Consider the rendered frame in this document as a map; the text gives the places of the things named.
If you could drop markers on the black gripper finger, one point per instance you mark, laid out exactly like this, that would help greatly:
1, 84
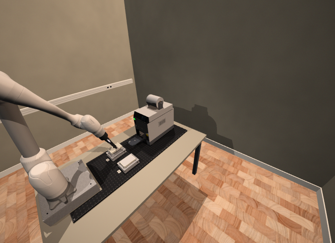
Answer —
111, 143

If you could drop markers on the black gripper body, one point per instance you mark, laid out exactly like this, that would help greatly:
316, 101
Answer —
104, 137

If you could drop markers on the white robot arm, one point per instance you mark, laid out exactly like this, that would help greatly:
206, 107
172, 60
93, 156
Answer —
43, 175

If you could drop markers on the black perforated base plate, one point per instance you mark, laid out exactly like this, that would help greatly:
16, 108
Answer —
106, 173

